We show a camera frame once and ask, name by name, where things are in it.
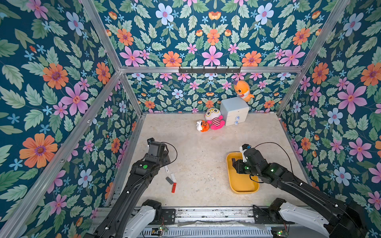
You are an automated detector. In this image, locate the gray usb drive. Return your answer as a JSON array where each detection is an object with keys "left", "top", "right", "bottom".
[{"left": 166, "top": 177, "right": 174, "bottom": 184}]

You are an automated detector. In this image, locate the red usb drive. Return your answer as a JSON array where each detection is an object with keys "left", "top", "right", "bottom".
[{"left": 171, "top": 182, "right": 177, "bottom": 193}]

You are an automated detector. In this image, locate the white long usb drive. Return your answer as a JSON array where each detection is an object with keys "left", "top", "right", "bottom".
[{"left": 171, "top": 174, "right": 177, "bottom": 184}]

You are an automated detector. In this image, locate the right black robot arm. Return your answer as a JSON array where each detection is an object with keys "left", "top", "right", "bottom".
[{"left": 231, "top": 144, "right": 368, "bottom": 238}]

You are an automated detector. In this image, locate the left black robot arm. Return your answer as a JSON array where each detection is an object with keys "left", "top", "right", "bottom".
[{"left": 84, "top": 138, "right": 171, "bottom": 238}]

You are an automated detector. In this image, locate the yellow plastic storage tray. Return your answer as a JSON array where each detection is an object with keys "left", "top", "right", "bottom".
[{"left": 226, "top": 152, "right": 260, "bottom": 194}]

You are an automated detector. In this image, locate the small orange tiger plush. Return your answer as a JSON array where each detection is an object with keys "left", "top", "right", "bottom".
[{"left": 196, "top": 120, "right": 209, "bottom": 132}]

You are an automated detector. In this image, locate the white mini drawer cabinet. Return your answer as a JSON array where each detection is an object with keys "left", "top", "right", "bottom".
[{"left": 220, "top": 97, "right": 250, "bottom": 126}]

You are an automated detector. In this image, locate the pink striped owl plush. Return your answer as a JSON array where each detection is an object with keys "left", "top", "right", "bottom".
[{"left": 204, "top": 108, "right": 225, "bottom": 131}]

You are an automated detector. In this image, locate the white ventilation grille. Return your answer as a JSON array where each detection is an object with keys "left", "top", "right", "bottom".
[{"left": 138, "top": 227, "right": 273, "bottom": 238}]

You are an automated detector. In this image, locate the orange fox plush toy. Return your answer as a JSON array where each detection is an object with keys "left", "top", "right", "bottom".
[{"left": 234, "top": 80, "right": 255, "bottom": 102}]

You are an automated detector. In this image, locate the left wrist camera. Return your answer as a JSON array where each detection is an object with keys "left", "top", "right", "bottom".
[{"left": 147, "top": 138, "right": 155, "bottom": 145}]

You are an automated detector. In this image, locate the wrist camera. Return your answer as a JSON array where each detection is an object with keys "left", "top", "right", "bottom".
[
  {"left": 147, "top": 138, "right": 155, "bottom": 145},
  {"left": 240, "top": 144, "right": 251, "bottom": 163}
]

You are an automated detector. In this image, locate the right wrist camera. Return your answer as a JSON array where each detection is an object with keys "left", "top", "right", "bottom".
[{"left": 240, "top": 144, "right": 251, "bottom": 163}]

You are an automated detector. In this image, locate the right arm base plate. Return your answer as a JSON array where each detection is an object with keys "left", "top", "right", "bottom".
[{"left": 253, "top": 205, "right": 283, "bottom": 225}]

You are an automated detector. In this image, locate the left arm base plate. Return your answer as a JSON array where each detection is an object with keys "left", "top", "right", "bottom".
[{"left": 161, "top": 208, "right": 176, "bottom": 225}]

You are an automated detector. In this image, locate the black wall hook rail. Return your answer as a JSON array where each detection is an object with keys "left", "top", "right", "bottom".
[{"left": 178, "top": 66, "right": 242, "bottom": 74}]

